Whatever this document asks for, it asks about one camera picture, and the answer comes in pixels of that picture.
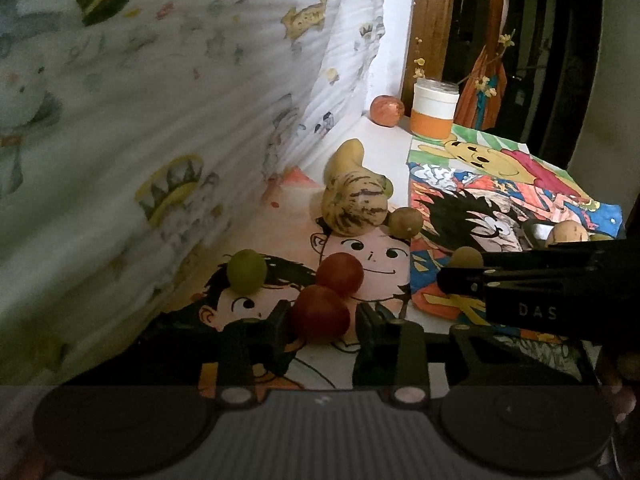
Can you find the person's right hand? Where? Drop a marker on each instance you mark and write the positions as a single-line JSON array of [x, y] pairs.
[[622, 380]]

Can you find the olive green grape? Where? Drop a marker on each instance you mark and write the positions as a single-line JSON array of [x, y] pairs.
[[406, 221], [465, 257]]

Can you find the yellow flower twig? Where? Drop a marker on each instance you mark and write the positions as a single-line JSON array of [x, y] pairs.
[[485, 85]]

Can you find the tan gourd with green end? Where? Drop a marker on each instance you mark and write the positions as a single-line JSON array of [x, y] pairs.
[[565, 232]]

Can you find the cartoon boys drawing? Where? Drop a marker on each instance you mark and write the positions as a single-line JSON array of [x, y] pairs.
[[370, 260]]

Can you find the colourful anime poster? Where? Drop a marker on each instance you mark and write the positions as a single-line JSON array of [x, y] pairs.
[[465, 220]]

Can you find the yellow bear drawing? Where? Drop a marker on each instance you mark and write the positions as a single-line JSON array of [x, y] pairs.
[[475, 155]]

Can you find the orange robe wall poster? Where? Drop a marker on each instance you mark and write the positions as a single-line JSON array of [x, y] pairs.
[[492, 60]]

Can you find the red grape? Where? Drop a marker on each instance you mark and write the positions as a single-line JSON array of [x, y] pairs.
[[320, 315], [340, 275]]

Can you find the striped yellow pepino melon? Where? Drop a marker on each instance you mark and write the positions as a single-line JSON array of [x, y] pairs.
[[355, 207]]

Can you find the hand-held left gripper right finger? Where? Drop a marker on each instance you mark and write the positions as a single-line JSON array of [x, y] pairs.
[[367, 322]]

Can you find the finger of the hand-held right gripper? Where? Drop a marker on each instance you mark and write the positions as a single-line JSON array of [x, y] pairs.
[[470, 280], [560, 255]]

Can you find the white and orange jar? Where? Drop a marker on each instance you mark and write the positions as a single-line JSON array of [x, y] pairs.
[[434, 108]]

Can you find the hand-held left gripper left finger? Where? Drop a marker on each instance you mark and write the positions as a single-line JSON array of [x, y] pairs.
[[280, 320]]

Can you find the printed white curtain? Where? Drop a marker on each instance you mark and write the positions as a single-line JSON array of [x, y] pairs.
[[150, 135]]

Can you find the wooden door frame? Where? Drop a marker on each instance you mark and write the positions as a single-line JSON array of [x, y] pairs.
[[432, 20]]

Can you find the small green grape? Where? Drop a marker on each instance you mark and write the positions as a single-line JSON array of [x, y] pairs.
[[388, 187]]

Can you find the metal tray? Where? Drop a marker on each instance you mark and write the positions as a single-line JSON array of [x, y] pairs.
[[536, 232]]

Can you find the red apple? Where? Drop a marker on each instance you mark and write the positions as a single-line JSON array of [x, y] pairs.
[[386, 110]]

